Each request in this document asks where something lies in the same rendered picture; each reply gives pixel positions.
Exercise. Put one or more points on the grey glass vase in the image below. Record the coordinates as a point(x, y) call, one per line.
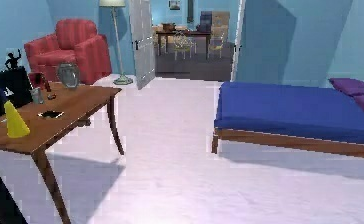
point(68, 75)

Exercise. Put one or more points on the dark wooden dining table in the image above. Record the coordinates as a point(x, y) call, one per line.
point(183, 35)

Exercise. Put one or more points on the blue bed with wooden frame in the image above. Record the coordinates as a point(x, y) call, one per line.
point(290, 110)

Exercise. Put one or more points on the white room door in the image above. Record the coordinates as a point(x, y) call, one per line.
point(142, 40)

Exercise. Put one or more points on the framed wall picture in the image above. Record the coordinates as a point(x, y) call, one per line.
point(174, 4)

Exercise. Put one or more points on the black phone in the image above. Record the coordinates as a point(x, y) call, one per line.
point(50, 114)

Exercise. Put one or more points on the pale green floor lamp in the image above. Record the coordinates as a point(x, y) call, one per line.
point(118, 43)

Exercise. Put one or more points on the grey cup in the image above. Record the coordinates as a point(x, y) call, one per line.
point(37, 95)

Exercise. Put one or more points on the red armchair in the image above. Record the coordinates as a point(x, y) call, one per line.
point(83, 50)

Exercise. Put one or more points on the brown wooden desk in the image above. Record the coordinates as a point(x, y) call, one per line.
point(73, 100)

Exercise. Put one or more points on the yellow cone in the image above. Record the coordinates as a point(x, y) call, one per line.
point(14, 121)

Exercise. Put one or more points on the black figure statue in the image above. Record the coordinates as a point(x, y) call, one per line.
point(12, 60)

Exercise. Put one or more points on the tan cardboard box stack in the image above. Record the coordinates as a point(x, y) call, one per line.
point(220, 23)

